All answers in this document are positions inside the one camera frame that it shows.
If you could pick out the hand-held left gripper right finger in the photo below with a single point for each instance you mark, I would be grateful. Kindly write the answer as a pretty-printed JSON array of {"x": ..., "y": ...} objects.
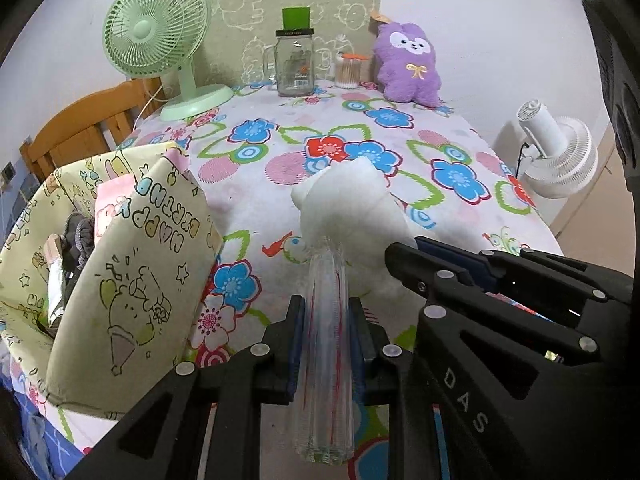
[{"x": 356, "y": 340}]

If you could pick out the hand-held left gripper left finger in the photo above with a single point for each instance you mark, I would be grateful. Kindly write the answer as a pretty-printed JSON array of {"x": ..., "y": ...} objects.
[{"x": 296, "y": 340}]

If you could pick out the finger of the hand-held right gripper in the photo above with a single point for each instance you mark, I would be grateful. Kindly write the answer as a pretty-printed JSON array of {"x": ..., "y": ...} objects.
[
  {"x": 415, "y": 270},
  {"x": 460, "y": 261}
]

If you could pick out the white towel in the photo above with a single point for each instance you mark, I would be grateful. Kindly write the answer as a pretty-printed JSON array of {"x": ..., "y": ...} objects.
[{"x": 350, "y": 210}]

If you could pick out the cartoon printed storage box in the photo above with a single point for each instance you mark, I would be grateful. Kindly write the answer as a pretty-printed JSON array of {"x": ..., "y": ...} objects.
[{"x": 140, "y": 270}]

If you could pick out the grey cloth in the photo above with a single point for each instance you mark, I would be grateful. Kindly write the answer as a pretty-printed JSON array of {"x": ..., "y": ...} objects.
[{"x": 80, "y": 235}]

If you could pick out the white standing fan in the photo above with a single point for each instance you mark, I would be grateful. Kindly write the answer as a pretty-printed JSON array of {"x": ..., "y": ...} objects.
[{"x": 560, "y": 160}]

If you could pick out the purple plush bunny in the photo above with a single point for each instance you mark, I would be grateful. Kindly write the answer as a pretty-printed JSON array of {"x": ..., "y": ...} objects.
[{"x": 407, "y": 75}]

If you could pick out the cotton swab jar orange lid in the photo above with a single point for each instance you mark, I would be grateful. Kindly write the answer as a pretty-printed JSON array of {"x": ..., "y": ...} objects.
[{"x": 347, "y": 72}]

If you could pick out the glass jar mug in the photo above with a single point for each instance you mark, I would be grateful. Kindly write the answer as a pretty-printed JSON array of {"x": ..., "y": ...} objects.
[{"x": 295, "y": 70}]

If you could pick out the green printed board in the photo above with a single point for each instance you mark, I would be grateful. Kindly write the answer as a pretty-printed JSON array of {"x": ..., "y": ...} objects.
[{"x": 345, "y": 5}]

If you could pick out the green plastic cup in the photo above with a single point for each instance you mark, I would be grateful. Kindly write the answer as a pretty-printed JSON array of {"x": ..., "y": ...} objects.
[{"x": 296, "y": 17}]

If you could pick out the wooden chair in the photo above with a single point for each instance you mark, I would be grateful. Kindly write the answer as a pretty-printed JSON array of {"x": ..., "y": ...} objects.
[{"x": 75, "y": 130}]

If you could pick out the green desk fan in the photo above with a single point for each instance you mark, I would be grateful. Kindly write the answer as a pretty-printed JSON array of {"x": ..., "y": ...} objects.
[{"x": 150, "y": 25}]

